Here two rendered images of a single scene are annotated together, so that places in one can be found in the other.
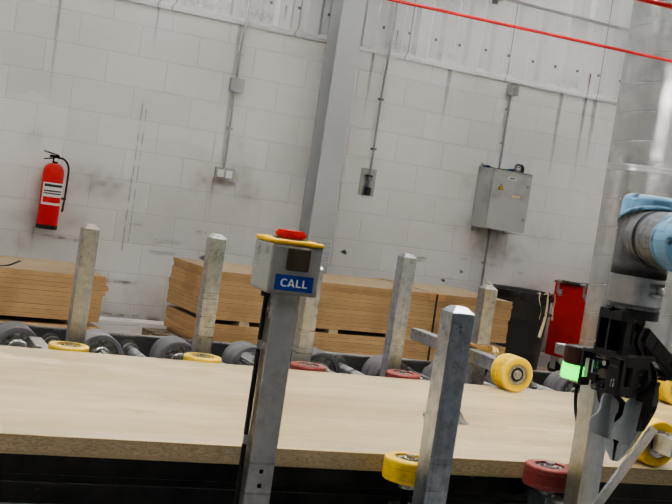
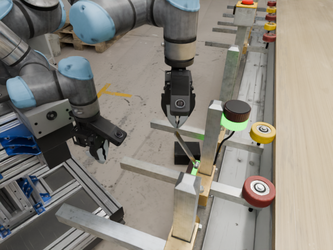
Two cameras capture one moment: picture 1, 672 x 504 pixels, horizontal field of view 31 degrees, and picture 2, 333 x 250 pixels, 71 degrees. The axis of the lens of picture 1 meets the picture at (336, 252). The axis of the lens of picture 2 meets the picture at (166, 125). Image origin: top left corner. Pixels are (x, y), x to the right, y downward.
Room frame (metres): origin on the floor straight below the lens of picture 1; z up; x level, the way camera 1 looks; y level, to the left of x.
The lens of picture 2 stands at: (1.97, -0.83, 1.42)
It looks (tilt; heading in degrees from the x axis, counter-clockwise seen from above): 39 degrees down; 133
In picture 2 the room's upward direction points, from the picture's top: straight up
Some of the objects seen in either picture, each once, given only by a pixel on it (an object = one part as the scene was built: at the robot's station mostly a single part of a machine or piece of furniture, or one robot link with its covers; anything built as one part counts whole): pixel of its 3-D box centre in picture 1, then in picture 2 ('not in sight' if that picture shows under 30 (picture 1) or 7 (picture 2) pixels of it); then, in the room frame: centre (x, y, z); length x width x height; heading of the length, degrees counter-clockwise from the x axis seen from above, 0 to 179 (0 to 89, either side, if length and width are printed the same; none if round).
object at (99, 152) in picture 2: not in sight; (93, 155); (1.44, -0.60, 0.86); 0.06 x 0.03 x 0.09; 23
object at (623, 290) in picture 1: (637, 293); (178, 47); (1.62, -0.41, 1.21); 0.08 x 0.08 x 0.05
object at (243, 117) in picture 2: (583, 355); (237, 110); (1.79, -0.39, 1.10); 0.06 x 0.06 x 0.02
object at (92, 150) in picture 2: not in sight; (95, 148); (1.46, -0.60, 0.90); 0.05 x 0.02 x 0.09; 113
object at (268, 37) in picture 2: not in sight; (267, 42); (1.41, 0.76, 0.85); 0.08 x 0.08 x 0.11
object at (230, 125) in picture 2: (581, 371); (235, 119); (1.79, -0.39, 1.08); 0.06 x 0.06 x 0.02
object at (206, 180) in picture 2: not in sight; (204, 181); (1.76, -0.43, 0.85); 0.14 x 0.06 x 0.05; 113
